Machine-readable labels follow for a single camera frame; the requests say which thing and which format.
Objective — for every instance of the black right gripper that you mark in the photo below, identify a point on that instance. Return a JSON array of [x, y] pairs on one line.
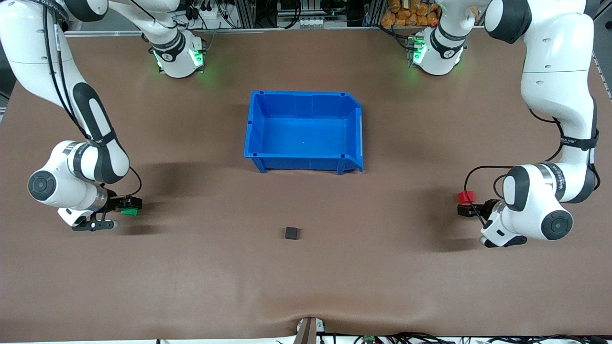
[[114, 204]]

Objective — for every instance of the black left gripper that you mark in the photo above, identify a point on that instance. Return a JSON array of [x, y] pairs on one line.
[[487, 208]]

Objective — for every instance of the green cube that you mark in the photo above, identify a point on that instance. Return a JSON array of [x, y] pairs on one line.
[[128, 213]]

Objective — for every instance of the red cube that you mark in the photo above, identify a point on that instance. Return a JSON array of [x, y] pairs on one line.
[[466, 197]]

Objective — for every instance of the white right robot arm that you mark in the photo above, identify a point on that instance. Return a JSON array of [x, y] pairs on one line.
[[19, 48]]

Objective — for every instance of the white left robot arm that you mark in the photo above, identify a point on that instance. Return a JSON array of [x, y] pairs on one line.
[[550, 48]]

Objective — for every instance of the black cube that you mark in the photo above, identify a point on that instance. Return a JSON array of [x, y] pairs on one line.
[[291, 233]]

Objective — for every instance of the small green circuit board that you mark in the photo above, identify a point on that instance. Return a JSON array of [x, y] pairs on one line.
[[368, 339]]

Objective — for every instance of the brown table mat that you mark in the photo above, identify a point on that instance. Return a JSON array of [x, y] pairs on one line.
[[287, 286]]

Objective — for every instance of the blue plastic storage bin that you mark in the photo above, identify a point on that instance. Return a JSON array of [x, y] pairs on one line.
[[306, 134]]

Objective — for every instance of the white power strip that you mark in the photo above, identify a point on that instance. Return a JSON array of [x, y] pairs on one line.
[[210, 19]]

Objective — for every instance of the pile of orange bags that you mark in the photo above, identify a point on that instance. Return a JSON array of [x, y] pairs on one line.
[[406, 14]]

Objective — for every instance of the white terminal block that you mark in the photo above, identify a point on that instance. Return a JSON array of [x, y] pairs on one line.
[[318, 22]]

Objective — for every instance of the metal clamp bracket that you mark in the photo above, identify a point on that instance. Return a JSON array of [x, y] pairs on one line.
[[308, 332]]

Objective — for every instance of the aluminium table edge rail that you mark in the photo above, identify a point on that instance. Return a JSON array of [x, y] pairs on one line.
[[287, 28]]

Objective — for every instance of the aluminium frame strut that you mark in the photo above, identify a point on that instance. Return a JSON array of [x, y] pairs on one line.
[[603, 8]]

